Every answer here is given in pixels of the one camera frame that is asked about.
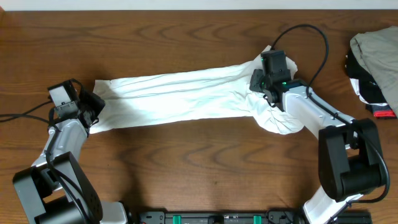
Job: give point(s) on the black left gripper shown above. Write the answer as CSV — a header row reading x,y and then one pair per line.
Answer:
x,y
94,104

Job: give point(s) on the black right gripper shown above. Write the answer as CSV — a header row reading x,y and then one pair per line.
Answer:
x,y
254,84

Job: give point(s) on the white t-shirt black print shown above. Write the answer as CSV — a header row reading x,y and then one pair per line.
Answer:
x,y
203,94

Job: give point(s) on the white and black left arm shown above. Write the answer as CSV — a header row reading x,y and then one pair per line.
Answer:
x,y
55,189

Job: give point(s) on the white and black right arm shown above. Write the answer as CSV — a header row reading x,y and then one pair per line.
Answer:
x,y
350,160

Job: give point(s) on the black red folded garment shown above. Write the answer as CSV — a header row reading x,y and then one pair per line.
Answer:
x,y
366,88

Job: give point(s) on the grey folded garment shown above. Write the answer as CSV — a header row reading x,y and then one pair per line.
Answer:
x,y
376,52

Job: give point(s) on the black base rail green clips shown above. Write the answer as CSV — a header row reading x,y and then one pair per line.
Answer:
x,y
233,218

